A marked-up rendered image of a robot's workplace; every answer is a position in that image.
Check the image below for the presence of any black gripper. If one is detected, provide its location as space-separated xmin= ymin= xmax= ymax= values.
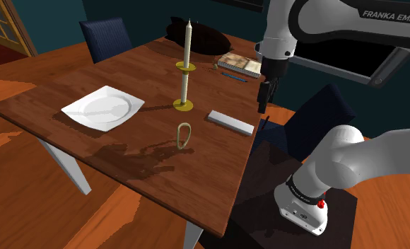
xmin=257 ymin=56 xmax=290 ymax=115

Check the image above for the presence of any blue upholstered chair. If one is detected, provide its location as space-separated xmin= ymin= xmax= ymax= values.
xmin=78 ymin=17 xmax=134 ymax=65
xmin=252 ymin=82 xmax=358 ymax=163

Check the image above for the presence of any dark robot stand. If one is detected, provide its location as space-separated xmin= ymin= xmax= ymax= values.
xmin=222 ymin=139 xmax=359 ymax=249

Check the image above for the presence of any grey framed black screen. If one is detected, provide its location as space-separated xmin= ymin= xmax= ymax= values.
xmin=288 ymin=38 xmax=410 ymax=89

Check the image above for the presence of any brown wooden table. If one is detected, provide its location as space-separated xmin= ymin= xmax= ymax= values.
xmin=0 ymin=33 xmax=263 ymax=249

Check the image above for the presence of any white candle in yellow holder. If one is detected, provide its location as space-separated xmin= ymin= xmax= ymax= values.
xmin=172 ymin=19 xmax=197 ymax=113

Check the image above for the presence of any spiral notebook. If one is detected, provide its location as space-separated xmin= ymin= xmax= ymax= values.
xmin=217 ymin=52 xmax=263 ymax=79

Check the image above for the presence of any blue pen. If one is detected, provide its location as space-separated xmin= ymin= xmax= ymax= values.
xmin=221 ymin=71 xmax=248 ymax=83

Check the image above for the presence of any black rounded lump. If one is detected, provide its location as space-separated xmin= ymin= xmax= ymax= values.
xmin=165 ymin=16 xmax=232 ymax=57

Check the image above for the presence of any wooden door with glass panes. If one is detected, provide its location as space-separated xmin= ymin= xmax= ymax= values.
xmin=0 ymin=0 xmax=39 ymax=58

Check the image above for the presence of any white square plate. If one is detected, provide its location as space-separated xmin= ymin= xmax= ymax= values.
xmin=61 ymin=85 xmax=146 ymax=132

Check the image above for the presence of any white flat bar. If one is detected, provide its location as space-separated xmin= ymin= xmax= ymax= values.
xmin=207 ymin=110 xmax=255 ymax=137

